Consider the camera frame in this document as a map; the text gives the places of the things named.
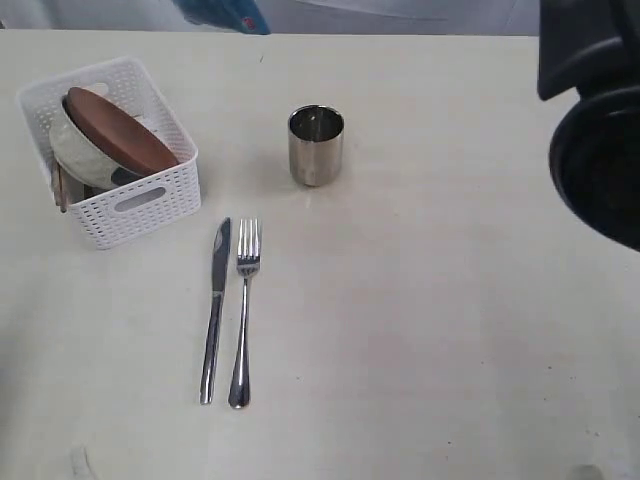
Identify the silver fork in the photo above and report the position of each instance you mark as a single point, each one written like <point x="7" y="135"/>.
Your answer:
<point x="248" y="263"/>

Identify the silver table knife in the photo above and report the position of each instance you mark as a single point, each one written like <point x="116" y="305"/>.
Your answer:
<point x="220" y="258"/>

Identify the steel cup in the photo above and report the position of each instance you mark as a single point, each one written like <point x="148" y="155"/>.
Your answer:
<point x="315" y="145"/>

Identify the white perforated plastic basket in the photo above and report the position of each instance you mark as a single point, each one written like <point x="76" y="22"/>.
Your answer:
<point x="130" y="211"/>

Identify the brown plate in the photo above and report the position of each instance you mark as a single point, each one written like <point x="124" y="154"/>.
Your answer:
<point x="117" y="134"/>

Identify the blue snack packet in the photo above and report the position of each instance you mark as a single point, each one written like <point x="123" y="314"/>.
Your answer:
<point x="242" y="16"/>

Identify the speckled grey ceramic bowl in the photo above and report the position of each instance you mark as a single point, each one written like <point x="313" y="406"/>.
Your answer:
<point x="81" y="158"/>

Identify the brown wooden chopsticks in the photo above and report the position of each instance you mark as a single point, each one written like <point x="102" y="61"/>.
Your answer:
<point x="58" y="187"/>

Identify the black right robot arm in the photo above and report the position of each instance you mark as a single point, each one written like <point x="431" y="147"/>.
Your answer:
<point x="592" y="47"/>

